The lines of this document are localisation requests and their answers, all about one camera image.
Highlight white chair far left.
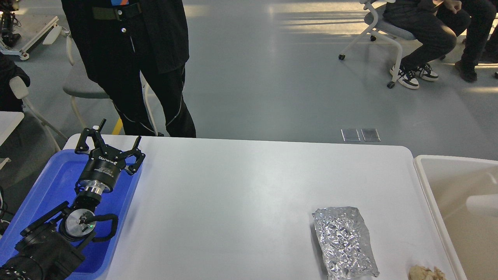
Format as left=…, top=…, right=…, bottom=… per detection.
left=9, top=76, right=68, bottom=152

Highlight standing person in black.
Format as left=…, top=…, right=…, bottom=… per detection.
left=61, top=0, right=196, bottom=138

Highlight crumpled silver foil bag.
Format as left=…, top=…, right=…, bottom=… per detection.
left=312, top=206, right=380, bottom=280

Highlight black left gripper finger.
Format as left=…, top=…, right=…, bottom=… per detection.
left=117, top=136, right=145, bottom=175
left=74, top=120, right=106, bottom=157

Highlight white plastic bin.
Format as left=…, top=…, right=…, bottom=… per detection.
left=414, top=155, right=498, bottom=280

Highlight white equipment base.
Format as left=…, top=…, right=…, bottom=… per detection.
left=0, top=0, right=70, bottom=61

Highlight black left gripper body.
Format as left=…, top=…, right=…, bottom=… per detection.
left=75, top=146, right=132, bottom=194

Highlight white side table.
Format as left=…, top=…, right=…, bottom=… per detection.
left=0, top=111, right=25, bottom=145

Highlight left metal floor plate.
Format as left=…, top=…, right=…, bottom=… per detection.
left=341, top=129, right=361, bottom=142

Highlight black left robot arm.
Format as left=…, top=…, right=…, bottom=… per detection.
left=1, top=127, right=146, bottom=280

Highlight blue plastic tray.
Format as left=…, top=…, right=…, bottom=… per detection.
left=0, top=150, right=142, bottom=280

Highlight white paper cup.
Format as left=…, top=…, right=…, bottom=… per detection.
left=466, top=194, right=498, bottom=217

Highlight person at left edge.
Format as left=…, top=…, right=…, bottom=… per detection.
left=0, top=53, right=31, bottom=112

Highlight crumpled brown paper wad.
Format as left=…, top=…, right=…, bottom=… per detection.
left=409, top=265, right=446, bottom=280

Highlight seated person black trousers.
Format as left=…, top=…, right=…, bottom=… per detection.
left=384, top=0, right=470, bottom=90

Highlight white chair right background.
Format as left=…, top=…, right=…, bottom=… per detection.
left=338, top=0, right=416, bottom=89

